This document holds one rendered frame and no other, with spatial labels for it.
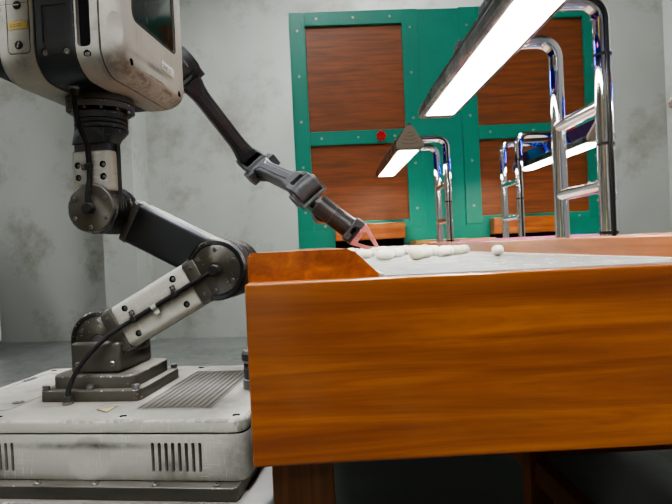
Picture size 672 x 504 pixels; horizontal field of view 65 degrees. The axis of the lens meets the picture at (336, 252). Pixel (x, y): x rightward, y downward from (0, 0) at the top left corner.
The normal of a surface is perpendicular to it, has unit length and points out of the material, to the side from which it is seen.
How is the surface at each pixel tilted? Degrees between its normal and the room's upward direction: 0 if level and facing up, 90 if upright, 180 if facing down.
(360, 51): 90
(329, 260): 90
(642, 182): 90
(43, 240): 90
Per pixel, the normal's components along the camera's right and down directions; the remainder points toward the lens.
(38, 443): -0.12, 0.02
